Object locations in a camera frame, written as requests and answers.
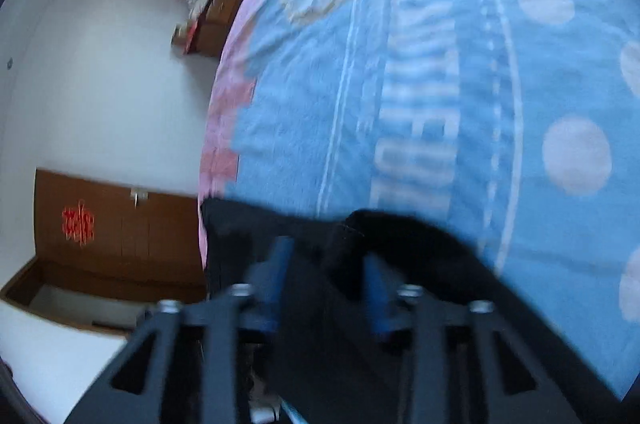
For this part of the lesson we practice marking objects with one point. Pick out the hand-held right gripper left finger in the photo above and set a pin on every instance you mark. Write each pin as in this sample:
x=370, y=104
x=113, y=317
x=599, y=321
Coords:
x=276, y=276

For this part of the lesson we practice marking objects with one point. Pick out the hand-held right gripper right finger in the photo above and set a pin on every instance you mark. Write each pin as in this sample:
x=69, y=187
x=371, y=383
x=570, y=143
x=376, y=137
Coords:
x=378, y=301

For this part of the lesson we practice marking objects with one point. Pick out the black pants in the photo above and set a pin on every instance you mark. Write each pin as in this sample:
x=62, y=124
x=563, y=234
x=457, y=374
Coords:
x=325, y=344

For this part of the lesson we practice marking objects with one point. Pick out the brown wooden door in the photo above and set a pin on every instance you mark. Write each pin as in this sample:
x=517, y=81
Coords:
x=150, y=244

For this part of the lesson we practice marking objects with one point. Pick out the blue printed bedsheet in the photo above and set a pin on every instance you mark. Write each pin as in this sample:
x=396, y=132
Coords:
x=425, y=103

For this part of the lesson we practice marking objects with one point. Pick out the red paper door decoration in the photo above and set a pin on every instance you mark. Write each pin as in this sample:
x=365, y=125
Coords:
x=78, y=224

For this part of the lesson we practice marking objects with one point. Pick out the small cardboard box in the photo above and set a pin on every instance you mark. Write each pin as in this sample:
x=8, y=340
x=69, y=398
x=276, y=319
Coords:
x=184, y=37

